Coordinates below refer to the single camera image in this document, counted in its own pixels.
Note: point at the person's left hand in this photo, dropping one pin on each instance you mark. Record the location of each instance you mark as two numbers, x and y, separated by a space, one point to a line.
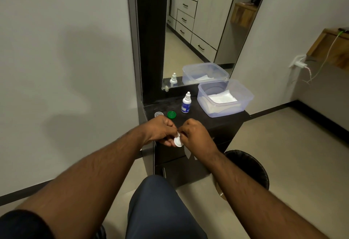
159 129

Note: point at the person's right hand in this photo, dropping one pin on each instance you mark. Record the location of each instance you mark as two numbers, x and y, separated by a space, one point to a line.
199 140

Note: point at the translucent lens case cap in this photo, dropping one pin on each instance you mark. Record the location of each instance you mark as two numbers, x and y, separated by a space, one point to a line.
159 114

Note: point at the green lens case cap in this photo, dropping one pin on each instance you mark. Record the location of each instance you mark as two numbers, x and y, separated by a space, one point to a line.
171 114

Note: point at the white contact lens case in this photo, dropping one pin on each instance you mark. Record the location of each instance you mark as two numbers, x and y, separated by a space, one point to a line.
178 142

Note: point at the small solution dropper bottle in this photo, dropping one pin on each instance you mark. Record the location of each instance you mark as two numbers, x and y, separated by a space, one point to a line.
186 105

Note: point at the person's left forearm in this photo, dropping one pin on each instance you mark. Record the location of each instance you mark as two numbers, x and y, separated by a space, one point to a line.
87 181

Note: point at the person's right forearm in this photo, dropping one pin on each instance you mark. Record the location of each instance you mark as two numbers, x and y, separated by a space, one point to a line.
259 206

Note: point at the black dresser cabinet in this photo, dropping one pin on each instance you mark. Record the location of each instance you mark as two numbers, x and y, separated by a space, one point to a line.
185 173

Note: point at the clear plastic container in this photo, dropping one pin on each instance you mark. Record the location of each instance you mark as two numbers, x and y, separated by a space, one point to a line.
223 112

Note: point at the stack of white tissues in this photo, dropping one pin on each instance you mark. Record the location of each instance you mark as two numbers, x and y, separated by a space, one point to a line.
222 98

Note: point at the trash bin with black liner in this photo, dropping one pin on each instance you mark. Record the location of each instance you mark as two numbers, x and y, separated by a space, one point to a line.
250 168

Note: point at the dresser mirror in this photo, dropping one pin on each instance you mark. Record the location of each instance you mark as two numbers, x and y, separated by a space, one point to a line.
180 56

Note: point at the dark blue trousers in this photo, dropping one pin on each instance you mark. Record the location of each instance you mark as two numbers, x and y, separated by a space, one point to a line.
161 208

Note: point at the black shirt sleeve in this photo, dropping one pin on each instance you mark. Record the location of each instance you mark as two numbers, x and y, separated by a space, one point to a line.
24 225

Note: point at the white wall charger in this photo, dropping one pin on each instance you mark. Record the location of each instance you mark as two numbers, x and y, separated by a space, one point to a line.
300 64

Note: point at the wooden wall shelf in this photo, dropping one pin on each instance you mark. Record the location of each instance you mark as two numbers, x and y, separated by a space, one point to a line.
331 49

